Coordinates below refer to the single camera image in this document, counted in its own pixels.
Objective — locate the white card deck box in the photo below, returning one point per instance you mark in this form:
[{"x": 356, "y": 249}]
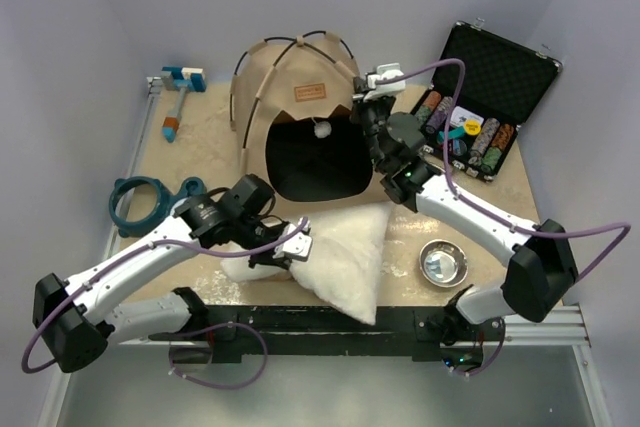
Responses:
[{"x": 459, "y": 115}]

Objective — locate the yellow dealer button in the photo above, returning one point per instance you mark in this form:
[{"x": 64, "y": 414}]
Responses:
[{"x": 472, "y": 127}]

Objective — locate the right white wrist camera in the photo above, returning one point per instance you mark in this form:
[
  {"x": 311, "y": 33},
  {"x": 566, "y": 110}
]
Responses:
[{"x": 385, "y": 81}]

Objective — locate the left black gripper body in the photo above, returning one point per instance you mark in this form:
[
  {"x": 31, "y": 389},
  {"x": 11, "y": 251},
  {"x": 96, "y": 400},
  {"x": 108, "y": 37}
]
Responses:
[{"x": 253, "y": 234}]

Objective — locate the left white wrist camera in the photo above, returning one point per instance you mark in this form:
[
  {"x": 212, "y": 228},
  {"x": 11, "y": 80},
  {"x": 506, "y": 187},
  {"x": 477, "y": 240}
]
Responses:
[{"x": 295, "y": 243}]

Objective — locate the white pillow cushion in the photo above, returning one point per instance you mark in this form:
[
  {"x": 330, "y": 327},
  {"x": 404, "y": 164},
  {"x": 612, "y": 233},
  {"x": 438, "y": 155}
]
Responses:
[{"x": 345, "y": 264}]

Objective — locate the white pompom toy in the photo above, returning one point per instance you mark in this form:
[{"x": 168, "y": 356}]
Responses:
[{"x": 322, "y": 129}]

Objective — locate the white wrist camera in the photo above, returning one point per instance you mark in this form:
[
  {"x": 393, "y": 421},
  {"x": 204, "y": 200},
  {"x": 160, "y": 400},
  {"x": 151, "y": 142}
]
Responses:
[
  {"x": 385, "y": 81},
  {"x": 295, "y": 243}
]

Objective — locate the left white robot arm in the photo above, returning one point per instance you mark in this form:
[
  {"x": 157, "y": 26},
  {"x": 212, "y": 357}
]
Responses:
[{"x": 78, "y": 318}]

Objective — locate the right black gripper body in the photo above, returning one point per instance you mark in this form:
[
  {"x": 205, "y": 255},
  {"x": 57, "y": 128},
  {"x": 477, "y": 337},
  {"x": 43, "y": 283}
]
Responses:
[{"x": 373, "y": 114}]

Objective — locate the tan black pet tent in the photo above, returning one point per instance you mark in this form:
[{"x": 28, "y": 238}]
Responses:
[{"x": 309, "y": 174}]

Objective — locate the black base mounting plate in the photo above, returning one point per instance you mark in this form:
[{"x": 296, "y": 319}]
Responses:
[{"x": 416, "y": 332}]

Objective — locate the teal ribbon tag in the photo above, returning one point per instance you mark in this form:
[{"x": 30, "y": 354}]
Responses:
[{"x": 455, "y": 133}]

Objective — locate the steel pet bowl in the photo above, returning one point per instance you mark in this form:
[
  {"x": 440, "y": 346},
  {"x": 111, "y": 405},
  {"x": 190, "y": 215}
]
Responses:
[{"x": 443, "y": 263}]

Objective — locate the black poker chip case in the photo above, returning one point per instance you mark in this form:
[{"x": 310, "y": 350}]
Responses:
[{"x": 504, "y": 83}]

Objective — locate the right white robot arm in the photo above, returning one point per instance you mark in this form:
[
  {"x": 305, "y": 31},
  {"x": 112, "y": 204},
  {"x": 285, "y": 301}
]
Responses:
[{"x": 539, "y": 263}]

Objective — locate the teal pet bowl holder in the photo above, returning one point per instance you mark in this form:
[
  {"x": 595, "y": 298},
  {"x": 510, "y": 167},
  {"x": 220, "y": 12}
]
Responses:
[{"x": 138, "y": 204}]

